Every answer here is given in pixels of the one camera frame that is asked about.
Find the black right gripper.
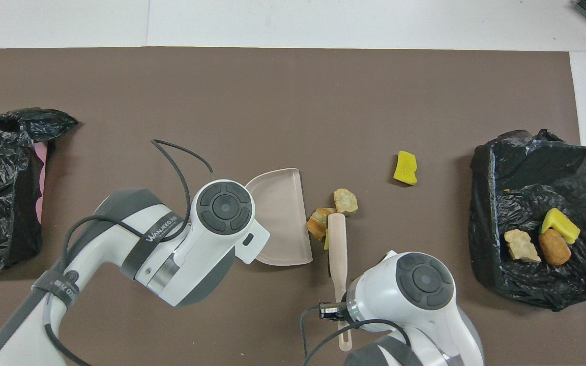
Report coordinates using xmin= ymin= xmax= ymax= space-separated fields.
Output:
xmin=318 ymin=301 xmax=348 ymax=320

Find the beige hand brush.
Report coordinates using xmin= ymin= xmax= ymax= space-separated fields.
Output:
xmin=327 ymin=213 xmax=355 ymax=351

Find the striped orange croissant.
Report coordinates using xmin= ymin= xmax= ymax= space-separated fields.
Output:
xmin=306 ymin=207 xmax=337 ymax=240

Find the beige plastic dustpan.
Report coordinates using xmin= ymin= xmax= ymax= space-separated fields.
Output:
xmin=245 ymin=168 xmax=314 ymax=267

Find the pale flaky pastry piece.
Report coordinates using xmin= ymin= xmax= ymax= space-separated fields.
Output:
xmin=504 ymin=229 xmax=542 ymax=264
xmin=333 ymin=189 xmax=359 ymax=215

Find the brown bread roll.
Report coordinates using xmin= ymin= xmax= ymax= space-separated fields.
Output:
xmin=538 ymin=229 xmax=572 ymax=267

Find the black bag-covered bin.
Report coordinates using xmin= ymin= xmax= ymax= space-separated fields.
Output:
xmin=468 ymin=129 xmax=586 ymax=312

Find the pink plastic bin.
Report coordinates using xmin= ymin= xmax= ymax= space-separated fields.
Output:
xmin=34 ymin=142 xmax=49 ymax=224

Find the brown table mat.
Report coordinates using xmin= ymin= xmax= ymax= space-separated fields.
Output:
xmin=0 ymin=47 xmax=586 ymax=366

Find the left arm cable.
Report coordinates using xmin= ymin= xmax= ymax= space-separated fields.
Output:
xmin=44 ymin=139 xmax=216 ymax=366

